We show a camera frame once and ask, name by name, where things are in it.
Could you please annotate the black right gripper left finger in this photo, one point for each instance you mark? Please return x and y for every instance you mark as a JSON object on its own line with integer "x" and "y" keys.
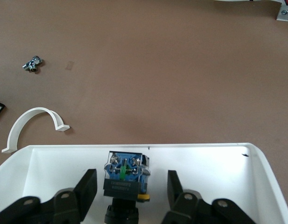
{"x": 83, "y": 191}

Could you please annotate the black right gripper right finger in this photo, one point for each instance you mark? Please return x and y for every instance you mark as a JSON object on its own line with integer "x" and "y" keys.
{"x": 176, "y": 191}

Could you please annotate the yellow push button blue block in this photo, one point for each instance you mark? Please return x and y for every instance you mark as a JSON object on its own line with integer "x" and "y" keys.
{"x": 125, "y": 168}

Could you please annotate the white curved pipe clamp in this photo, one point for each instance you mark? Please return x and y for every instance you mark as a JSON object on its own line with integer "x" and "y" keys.
{"x": 13, "y": 133}

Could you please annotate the chrome tee fitting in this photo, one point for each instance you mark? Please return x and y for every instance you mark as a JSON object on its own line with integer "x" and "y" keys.
{"x": 31, "y": 64}

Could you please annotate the aluminium camera post with bracket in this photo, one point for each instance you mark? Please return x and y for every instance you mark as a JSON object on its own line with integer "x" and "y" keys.
{"x": 286, "y": 14}

